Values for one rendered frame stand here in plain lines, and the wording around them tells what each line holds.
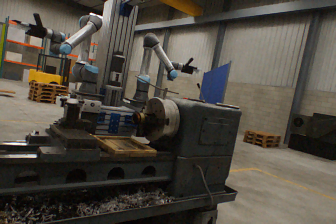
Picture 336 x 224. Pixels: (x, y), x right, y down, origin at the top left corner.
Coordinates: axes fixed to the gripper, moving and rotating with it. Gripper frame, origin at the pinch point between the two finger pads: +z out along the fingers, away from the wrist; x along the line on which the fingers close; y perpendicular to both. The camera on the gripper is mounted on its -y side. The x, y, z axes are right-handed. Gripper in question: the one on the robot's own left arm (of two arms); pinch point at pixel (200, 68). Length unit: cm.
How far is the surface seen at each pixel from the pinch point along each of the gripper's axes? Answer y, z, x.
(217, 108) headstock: 24, -4, 80
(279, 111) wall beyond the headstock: 130, 625, -763
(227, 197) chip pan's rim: 91, 19, 87
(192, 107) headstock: 24, -26, 91
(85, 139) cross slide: 45, -90, 124
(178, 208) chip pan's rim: 90, -25, 109
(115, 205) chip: 83, -68, 123
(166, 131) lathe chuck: 43, -42, 94
